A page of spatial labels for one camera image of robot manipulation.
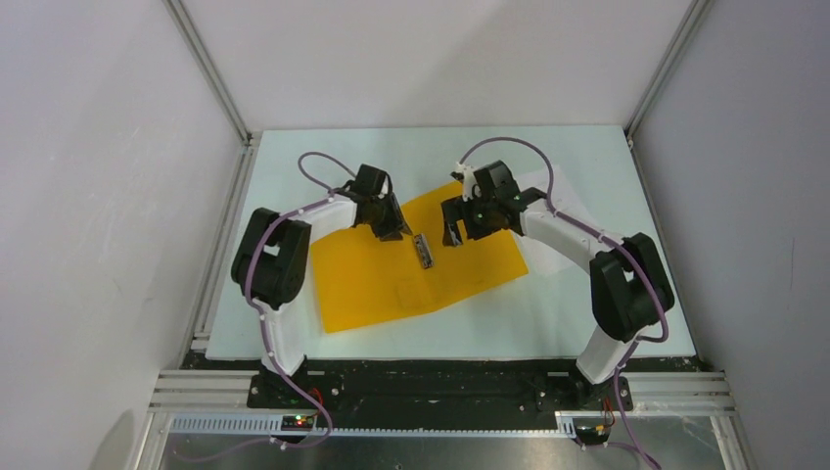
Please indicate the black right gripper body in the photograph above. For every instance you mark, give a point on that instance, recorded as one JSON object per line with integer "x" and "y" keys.
{"x": 478, "y": 216}

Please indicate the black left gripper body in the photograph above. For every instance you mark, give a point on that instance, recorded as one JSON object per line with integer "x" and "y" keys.
{"x": 378, "y": 210}

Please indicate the metal folder clip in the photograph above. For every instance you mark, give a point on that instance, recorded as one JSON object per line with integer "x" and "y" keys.
{"x": 423, "y": 251}

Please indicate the yellow plastic folder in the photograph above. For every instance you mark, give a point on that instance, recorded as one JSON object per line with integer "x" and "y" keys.
{"x": 361, "y": 281}

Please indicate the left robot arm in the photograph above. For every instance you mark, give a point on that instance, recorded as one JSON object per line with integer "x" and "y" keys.
{"x": 271, "y": 260}

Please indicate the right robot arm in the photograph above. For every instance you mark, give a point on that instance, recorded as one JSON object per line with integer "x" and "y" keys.
{"x": 628, "y": 285}

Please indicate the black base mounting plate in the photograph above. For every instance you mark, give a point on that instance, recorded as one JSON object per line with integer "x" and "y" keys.
{"x": 454, "y": 415}

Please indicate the left controller board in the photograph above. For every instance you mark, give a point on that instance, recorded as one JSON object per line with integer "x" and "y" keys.
{"x": 297, "y": 423}

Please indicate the controller board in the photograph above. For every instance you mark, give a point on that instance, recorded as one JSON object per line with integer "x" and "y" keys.
{"x": 592, "y": 436}
{"x": 297, "y": 423}

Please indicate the right controller board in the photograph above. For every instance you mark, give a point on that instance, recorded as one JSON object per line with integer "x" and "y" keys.
{"x": 592, "y": 436}

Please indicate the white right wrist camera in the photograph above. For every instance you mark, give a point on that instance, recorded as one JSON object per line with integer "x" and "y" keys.
{"x": 466, "y": 175}

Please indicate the left aluminium corner post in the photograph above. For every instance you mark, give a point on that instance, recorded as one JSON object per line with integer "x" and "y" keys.
{"x": 195, "y": 43}

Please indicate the aluminium corner post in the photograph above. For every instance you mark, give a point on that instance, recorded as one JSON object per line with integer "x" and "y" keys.
{"x": 681, "y": 39}
{"x": 195, "y": 43}

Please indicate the white slotted cable duct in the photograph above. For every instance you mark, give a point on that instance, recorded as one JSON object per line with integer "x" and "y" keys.
{"x": 279, "y": 425}

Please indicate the aluminium frame rail front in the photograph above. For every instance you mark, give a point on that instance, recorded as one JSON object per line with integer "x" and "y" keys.
{"x": 641, "y": 393}

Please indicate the right aluminium corner post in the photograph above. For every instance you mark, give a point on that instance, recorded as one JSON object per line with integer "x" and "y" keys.
{"x": 681, "y": 39}

